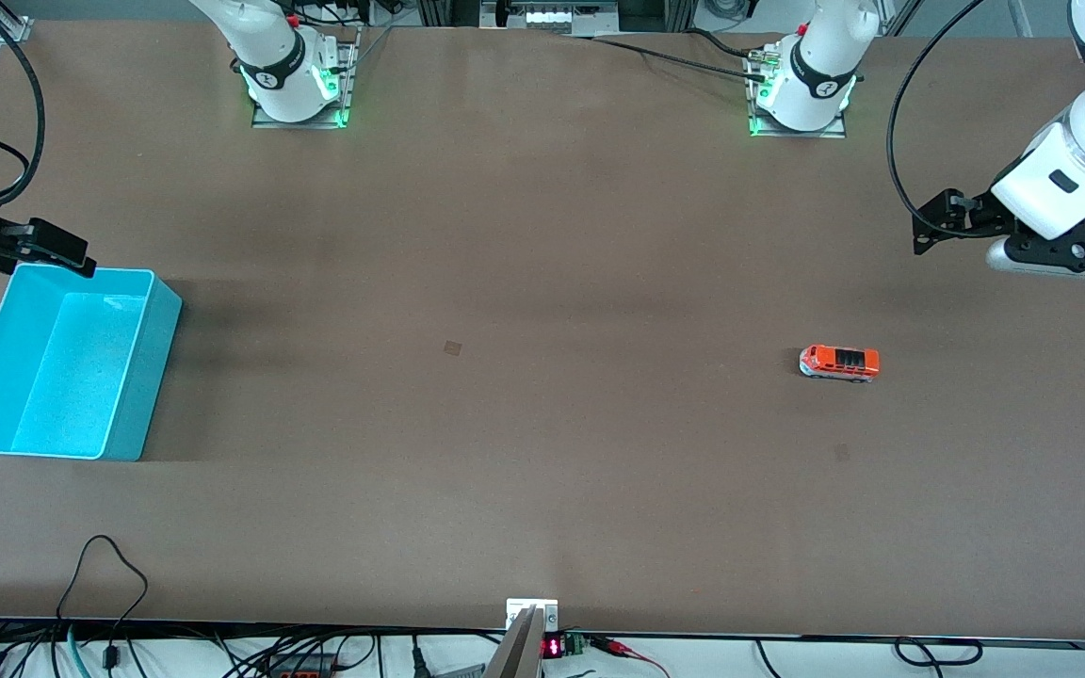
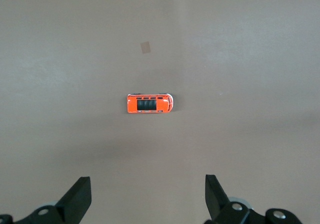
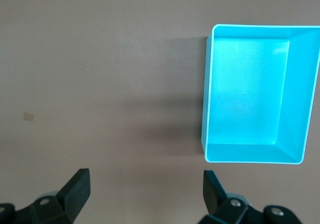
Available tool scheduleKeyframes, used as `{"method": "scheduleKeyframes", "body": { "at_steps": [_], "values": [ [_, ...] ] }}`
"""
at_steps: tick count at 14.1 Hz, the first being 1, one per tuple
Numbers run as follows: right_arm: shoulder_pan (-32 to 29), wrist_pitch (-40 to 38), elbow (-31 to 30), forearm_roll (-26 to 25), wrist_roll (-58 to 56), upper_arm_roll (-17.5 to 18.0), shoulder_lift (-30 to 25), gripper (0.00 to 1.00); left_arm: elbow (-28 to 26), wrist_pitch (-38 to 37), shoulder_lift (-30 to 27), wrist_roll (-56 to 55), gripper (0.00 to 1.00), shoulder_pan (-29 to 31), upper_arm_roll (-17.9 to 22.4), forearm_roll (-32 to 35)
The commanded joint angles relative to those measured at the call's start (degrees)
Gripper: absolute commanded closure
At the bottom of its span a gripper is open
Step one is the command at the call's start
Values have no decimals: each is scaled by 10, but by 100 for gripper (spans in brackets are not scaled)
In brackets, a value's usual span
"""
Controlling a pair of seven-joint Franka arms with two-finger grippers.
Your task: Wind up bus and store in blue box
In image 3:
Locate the blue plastic box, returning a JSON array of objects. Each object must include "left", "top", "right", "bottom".
[{"left": 199, "top": 24, "right": 320, "bottom": 165}]

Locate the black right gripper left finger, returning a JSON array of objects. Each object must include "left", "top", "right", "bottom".
[{"left": 0, "top": 168, "right": 91, "bottom": 224}]

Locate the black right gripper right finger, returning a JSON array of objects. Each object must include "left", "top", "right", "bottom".
[{"left": 198, "top": 170, "right": 302, "bottom": 224}]

